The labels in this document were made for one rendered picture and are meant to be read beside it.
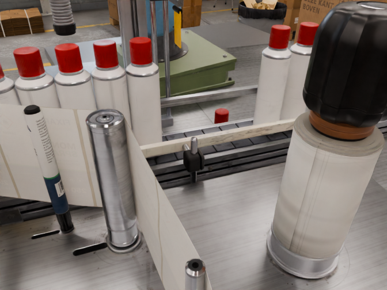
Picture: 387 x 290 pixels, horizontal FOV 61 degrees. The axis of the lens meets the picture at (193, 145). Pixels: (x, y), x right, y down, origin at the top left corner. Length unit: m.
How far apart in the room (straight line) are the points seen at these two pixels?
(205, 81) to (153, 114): 0.43
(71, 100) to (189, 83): 0.47
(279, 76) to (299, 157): 0.30
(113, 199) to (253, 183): 0.25
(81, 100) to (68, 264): 0.23
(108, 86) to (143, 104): 0.06
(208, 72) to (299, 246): 0.64
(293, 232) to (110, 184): 0.21
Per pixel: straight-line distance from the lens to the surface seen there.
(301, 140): 0.33
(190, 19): 4.31
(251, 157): 0.64
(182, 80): 0.91
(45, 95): 0.51
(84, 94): 0.51
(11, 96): 0.52
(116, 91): 0.51
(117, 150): 0.34
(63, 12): 0.59
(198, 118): 0.81
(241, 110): 0.86
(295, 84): 0.66
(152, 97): 0.53
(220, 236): 0.46
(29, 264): 0.47
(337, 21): 0.30
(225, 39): 1.44
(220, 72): 0.97
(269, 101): 0.63
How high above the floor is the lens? 1.23
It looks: 34 degrees down
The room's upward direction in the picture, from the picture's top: 1 degrees clockwise
